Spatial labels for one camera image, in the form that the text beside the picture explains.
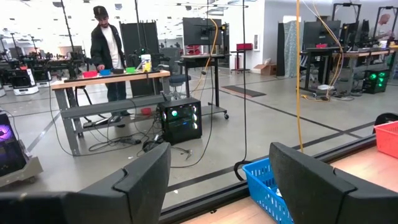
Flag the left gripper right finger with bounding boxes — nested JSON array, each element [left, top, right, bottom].
[[269, 142, 398, 224]]

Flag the black tall stand frame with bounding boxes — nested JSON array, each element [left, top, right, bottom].
[[374, 5, 398, 41], [331, 2, 363, 47]]

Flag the black bench robot arms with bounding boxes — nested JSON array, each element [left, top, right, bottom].
[[0, 49, 93, 80]]

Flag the black hanging cable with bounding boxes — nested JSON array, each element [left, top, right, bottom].
[[233, 0, 253, 182]]

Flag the long wooden desk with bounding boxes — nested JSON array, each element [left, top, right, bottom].
[[300, 46, 393, 94]]

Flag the grey office chair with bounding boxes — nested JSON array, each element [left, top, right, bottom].
[[160, 47, 192, 100]]

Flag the thick yellow hanging cable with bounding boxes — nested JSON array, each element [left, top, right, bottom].
[[294, 0, 304, 153]]

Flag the dark floor mat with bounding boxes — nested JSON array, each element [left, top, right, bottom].
[[220, 85, 267, 98]]

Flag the yellow cable bundle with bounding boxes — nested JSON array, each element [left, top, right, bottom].
[[300, 0, 345, 103]]

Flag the person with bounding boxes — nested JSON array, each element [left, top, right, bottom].
[[90, 5, 131, 125]]

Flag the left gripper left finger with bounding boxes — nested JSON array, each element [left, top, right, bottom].
[[79, 142, 172, 224]]

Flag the grey wheeled platform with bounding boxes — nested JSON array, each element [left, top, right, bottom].
[[0, 155, 44, 189]]

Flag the patterned grey panel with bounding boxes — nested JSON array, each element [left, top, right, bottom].
[[276, 20, 302, 78]]

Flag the thin yellow reel cable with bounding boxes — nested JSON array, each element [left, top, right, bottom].
[[191, 17, 219, 94]]

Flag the orange plastic basket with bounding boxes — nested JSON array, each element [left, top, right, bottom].
[[374, 120, 398, 159]]

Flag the black object blue light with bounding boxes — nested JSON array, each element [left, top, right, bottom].
[[158, 97, 203, 146]]

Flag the black device green lights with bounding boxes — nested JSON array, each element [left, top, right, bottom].
[[362, 68, 389, 95]]

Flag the blue plastic basket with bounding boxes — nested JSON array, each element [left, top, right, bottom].
[[241, 157, 295, 224]]

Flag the dark desk monitor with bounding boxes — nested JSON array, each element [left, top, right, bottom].
[[303, 20, 342, 49]]

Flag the cardboard box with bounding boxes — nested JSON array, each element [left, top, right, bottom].
[[252, 63, 277, 76]]

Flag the small yellow-label canister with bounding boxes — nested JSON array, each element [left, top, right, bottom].
[[141, 54, 152, 73]]

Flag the white black machine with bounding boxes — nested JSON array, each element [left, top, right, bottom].
[[11, 68, 40, 96]]

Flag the black tall pole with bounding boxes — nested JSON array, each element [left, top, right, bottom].
[[60, 0, 76, 55]]

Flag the black floor cables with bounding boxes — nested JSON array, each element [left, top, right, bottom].
[[48, 83, 193, 161]]

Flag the wooden top workbench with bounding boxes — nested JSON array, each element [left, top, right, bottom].
[[50, 70, 171, 156]]

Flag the black rolling monitor stand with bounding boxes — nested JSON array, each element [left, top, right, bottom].
[[180, 53, 230, 121]]

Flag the black monitor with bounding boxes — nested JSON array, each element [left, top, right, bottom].
[[182, 17, 223, 47]]

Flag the purple-lit computer tower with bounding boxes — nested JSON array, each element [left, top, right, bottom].
[[0, 111, 27, 178]]

